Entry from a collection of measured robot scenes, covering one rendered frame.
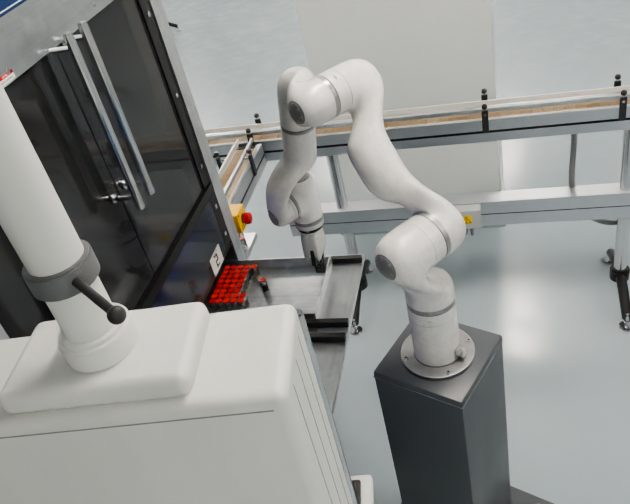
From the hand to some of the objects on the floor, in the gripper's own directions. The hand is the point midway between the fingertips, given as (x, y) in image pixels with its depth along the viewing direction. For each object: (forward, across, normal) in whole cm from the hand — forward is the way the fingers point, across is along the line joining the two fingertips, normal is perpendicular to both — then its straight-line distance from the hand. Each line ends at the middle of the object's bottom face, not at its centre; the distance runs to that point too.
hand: (320, 265), depth 205 cm
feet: (+93, +88, +13) cm, 128 cm away
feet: (+92, +88, -102) cm, 163 cm away
